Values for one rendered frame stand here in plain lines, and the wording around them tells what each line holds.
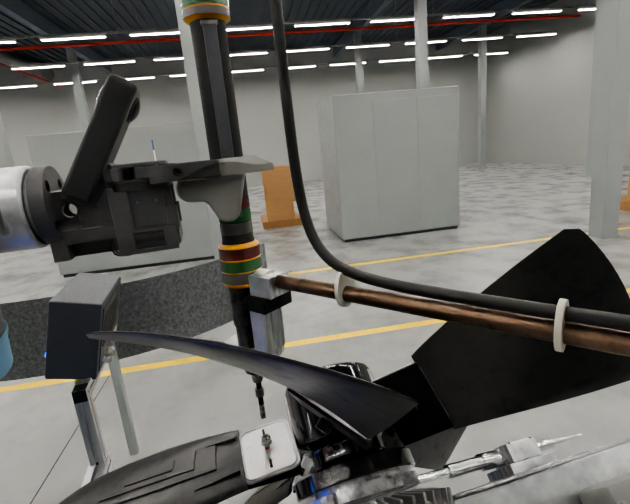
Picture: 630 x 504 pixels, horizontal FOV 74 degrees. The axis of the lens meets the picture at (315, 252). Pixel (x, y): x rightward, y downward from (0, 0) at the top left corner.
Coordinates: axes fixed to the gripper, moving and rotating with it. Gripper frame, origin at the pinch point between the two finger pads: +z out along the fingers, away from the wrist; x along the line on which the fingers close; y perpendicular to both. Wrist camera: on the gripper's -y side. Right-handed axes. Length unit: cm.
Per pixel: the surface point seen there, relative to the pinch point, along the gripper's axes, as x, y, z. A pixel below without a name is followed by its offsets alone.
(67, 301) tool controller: -58, 27, -39
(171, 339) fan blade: 19.3, 9.5, -8.9
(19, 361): -179, 86, -105
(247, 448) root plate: -1.4, 33.8, -5.4
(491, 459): 2, 43, 26
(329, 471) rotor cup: 7.1, 32.6, 2.5
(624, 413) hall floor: -106, 153, 193
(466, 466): 2.9, 41.9, 21.9
